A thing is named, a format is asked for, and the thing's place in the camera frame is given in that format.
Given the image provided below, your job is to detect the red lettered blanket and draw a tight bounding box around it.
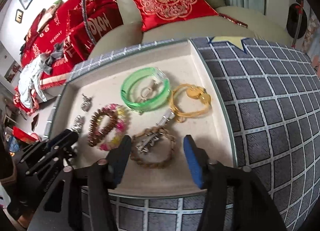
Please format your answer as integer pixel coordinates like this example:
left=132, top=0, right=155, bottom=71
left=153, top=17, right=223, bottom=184
left=20, top=0, right=124, bottom=91

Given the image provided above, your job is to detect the braided tan bracelet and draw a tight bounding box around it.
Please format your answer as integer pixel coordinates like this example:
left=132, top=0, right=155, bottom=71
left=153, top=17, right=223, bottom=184
left=130, top=126, right=177, bottom=169

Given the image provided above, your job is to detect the red embroidered cushion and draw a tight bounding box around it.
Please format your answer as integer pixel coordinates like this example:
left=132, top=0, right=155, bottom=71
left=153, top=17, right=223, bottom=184
left=129, top=0, right=219, bottom=32

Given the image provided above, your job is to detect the white garment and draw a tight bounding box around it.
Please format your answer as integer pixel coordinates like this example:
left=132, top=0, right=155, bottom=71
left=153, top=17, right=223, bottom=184
left=17, top=54, right=50, bottom=109

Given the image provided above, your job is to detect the red tasselled ornament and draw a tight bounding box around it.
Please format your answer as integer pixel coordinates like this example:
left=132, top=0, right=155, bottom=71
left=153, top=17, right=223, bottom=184
left=219, top=13, right=248, bottom=28

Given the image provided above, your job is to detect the small silver earring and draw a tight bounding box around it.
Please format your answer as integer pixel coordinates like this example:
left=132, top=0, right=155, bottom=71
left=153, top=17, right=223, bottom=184
left=80, top=93, right=93, bottom=112

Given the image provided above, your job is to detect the silver chunky ring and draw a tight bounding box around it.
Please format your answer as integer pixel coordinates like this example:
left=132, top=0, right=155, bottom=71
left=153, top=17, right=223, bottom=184
left=71, top=115, right=85, bottom=132

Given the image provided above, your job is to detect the silver pendant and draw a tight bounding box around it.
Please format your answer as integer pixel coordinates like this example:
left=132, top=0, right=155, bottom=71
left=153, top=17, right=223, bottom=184
left=139, top=81, right=160, bottom=102

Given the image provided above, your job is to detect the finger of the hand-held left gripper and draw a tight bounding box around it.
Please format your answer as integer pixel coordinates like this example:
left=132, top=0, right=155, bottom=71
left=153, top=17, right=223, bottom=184
left=17, top=129, right=79, bottom=162
left=26, top=149, right=77, bottom=189

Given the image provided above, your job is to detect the red cushion with white letters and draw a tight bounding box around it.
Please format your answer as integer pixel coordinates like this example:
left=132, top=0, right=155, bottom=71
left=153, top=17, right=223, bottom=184
left=66, top=8, right=124, bottom=61

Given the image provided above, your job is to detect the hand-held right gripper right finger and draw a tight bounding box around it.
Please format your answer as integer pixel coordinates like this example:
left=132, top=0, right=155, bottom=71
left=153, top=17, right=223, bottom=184
left=183, top=134, right=287, bottom=231

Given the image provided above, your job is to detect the silver hair clip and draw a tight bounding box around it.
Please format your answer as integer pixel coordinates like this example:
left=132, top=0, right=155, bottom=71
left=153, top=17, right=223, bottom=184
left=135, top=112, right=175, bottom=155

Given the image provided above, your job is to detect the grey jewelry tray beige lining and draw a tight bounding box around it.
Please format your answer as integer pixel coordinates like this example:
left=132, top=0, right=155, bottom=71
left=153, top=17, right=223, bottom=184
left=45, top=38, right=238, bottom=198

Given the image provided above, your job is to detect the grey grid tablecloth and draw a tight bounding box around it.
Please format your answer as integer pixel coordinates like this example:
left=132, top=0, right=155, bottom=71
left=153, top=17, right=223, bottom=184
left=67, top=36, right=320, bottom=231

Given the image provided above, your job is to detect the grey cloth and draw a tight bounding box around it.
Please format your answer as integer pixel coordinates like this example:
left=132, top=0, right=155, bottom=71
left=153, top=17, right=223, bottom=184
left=41, top=42, right=67, bottom=75

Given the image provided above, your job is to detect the black round object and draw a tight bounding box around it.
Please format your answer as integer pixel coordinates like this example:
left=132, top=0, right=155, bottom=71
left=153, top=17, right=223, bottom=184
left=286, top=3, right=311, bottom=39

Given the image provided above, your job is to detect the grey braided rope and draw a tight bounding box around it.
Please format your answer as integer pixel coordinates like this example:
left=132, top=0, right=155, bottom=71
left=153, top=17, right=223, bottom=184
left=80, top=0, right=97, bottom=46

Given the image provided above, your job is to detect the white patterned cushion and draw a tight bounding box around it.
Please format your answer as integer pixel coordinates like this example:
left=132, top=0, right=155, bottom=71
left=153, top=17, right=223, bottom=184
left=36, top=0, right=63, bottom=32

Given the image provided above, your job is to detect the yellow cord bracelet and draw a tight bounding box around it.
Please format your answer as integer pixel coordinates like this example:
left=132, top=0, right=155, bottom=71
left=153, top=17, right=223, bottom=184
left=170, top=84, right=212, bottom=124

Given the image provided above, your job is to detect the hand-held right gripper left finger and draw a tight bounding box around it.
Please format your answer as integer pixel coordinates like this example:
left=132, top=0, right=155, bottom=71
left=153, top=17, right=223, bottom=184
left=27, top=135, right=132, bottom=231

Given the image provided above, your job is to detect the green translucent bangle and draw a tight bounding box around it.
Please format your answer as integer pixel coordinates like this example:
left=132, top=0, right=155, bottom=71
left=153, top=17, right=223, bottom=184
left=120, top=67, right=172, bottom=114

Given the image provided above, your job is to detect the brown bead bracelet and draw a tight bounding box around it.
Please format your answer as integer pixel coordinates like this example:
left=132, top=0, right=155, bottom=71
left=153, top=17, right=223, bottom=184
left=87, top=109, right=118, bottom=147

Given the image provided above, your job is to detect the pink yellow crystal bracelet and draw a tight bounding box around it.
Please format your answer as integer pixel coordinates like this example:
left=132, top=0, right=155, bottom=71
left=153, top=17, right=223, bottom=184
left=99, top=103, right=132, bottom=152

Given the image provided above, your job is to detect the red fringed cloth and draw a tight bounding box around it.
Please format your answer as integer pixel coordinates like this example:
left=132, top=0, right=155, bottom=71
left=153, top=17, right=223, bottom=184
left=12, top=87, right=39, bottom=116

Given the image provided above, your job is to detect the red box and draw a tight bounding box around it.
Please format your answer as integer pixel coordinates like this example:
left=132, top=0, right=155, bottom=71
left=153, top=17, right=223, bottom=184
left=12, top=127, right=38, bottom=144

